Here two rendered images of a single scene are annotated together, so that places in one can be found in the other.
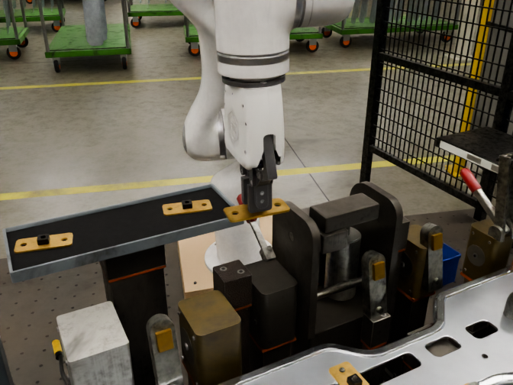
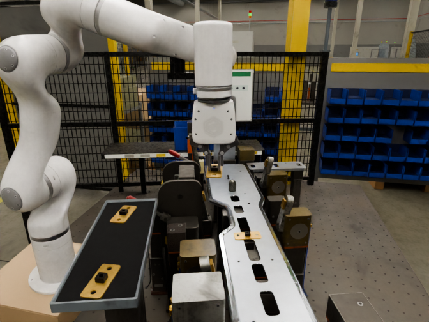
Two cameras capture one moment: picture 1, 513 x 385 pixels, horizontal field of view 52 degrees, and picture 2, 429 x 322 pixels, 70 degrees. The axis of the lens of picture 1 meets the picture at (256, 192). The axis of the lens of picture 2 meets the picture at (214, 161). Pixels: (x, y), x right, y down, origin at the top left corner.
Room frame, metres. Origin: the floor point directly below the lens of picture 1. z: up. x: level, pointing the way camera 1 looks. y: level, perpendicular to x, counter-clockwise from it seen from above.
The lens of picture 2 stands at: (0.34, 0.66, 1.54)
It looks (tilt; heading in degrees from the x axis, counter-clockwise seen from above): 19 degrees down; 292
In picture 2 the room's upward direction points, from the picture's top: straight up
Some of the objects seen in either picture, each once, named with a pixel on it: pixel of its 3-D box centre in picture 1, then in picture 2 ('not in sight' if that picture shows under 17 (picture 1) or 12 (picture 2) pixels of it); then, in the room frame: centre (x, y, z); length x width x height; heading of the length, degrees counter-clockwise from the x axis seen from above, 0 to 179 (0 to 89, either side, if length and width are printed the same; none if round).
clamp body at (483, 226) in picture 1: (471, 295); not in sight; (0.94, -0.47, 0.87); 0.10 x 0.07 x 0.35; 27
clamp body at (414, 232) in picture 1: (402, 308); not in sight; (0.88, -0.31, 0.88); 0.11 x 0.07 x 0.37; 27
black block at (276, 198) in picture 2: not in sight; (277, 229); (0.52, -0.47, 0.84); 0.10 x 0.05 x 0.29; 27
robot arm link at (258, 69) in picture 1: (252, 62); (212, 91); (0.62, 0.00, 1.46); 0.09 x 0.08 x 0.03; 20
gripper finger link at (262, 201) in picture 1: (262, 191); (224, 156); (0.59, -0.01, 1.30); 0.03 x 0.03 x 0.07; 20
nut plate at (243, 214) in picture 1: (256, 206); (214, 168); (0.62, 0.00, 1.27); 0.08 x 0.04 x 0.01; 110
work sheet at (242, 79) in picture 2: not in sight; (233, 96); (0.94, -1.09, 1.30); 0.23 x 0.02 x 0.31; 27
